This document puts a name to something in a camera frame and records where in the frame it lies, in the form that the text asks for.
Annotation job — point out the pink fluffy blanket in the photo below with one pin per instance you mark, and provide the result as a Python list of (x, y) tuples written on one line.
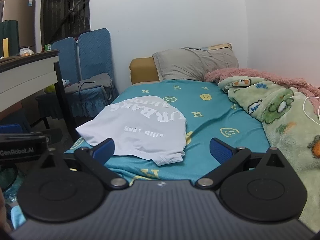
[(262, 75)]

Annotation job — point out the yellow headboard cushion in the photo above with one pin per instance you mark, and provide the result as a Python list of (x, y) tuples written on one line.
[(143, 70)]

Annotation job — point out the bed with teal printed sheet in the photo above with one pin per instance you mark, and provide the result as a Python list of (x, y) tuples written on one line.
[(212, 120)]

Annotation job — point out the grey pillow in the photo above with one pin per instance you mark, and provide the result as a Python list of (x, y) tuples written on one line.
[(195, 65)]

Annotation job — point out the blue covered chair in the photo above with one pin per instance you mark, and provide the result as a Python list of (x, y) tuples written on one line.
[(65, 60), (96, 52)]

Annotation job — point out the white desk with dark top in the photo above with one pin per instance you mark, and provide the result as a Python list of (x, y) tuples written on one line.
[(27, 75)]

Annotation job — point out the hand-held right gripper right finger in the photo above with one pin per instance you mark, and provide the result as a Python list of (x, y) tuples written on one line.
[(220, 150)]

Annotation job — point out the grey cloth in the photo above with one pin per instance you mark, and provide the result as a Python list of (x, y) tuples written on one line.
[(95, 81)]

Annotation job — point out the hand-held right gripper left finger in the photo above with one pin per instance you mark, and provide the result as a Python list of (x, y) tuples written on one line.
[(105, 148)]

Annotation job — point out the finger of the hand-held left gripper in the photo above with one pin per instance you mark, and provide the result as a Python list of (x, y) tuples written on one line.
[(53, 136)]

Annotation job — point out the white printed t-shirt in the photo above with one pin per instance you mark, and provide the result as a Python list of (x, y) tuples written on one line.
[(140, 130)]

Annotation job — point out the dark window with bars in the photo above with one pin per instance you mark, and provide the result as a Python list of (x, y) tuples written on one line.
[(65, 7)]

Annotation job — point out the cardboard box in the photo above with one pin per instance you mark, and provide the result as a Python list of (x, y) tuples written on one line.
[(22, 22)]

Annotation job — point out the green cartoon printed blanket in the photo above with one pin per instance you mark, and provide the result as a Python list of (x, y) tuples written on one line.
[(287, 120)]

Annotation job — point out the small yellow box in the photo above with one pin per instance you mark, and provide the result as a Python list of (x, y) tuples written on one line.
[(5, 47)]

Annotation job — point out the yellow pillow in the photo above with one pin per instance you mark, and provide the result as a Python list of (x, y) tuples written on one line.
[(220, 47)]

